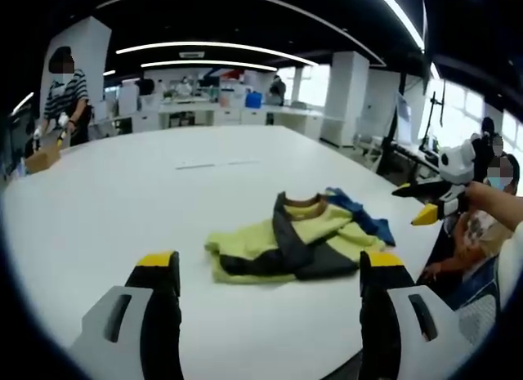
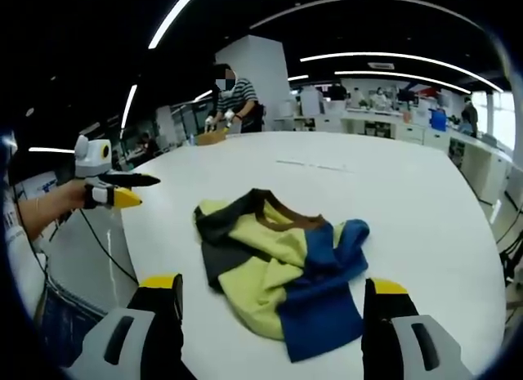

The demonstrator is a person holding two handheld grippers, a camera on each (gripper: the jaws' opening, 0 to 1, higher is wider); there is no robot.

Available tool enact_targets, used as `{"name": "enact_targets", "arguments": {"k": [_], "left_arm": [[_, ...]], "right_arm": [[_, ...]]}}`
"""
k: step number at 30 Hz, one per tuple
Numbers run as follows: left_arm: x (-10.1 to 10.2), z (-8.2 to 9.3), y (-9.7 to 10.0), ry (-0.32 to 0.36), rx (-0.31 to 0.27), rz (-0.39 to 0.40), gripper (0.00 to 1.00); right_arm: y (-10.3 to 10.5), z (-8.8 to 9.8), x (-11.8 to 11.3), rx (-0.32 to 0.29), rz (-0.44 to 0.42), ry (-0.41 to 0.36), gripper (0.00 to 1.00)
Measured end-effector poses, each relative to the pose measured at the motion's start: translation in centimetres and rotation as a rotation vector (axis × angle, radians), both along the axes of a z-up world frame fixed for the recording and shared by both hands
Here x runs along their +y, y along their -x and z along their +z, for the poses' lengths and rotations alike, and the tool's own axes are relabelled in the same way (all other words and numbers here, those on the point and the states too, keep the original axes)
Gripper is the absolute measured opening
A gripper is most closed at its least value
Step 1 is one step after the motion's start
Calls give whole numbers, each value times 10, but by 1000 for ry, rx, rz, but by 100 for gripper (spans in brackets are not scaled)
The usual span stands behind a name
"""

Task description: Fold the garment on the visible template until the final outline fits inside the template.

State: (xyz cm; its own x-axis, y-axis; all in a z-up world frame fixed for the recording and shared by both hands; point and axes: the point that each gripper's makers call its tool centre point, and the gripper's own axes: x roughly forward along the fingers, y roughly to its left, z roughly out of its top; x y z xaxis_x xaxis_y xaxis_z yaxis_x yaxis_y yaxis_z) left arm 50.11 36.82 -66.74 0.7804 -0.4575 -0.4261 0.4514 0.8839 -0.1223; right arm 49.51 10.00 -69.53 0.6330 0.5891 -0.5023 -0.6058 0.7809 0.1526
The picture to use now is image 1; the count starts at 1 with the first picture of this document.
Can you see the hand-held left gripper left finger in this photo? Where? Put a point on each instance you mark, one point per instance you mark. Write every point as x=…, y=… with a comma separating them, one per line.
x=122, y=314

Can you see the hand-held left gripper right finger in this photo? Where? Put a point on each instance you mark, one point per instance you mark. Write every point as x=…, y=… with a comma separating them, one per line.
x=404, y=314

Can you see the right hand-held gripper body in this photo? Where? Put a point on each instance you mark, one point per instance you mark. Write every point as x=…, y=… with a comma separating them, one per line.
x=457, y=161

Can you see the yellow black blue garment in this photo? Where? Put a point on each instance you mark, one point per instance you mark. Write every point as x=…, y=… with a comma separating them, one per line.
x=261, y=243

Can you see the black monitor stand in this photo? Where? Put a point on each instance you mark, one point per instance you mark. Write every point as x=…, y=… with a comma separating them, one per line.
x=437, y=114

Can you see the blue mesh chair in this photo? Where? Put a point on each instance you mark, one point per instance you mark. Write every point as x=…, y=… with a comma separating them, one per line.
x=480, y=302

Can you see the person's white sleeve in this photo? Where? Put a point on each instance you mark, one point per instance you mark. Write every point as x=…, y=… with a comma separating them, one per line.
x=512, y=265

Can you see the long ceiling light strip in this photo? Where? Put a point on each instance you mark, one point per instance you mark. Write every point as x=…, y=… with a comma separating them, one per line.
x=212, y=49
x=208, y=64
x=402, y=16

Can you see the cardboard box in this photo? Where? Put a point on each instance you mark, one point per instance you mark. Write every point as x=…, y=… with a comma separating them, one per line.
x=43, y=158

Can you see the blue container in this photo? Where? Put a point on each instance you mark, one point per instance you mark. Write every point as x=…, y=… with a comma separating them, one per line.
x=254, y=100

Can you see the white office desk row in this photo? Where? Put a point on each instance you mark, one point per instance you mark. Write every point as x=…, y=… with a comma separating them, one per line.
x=245, y=114

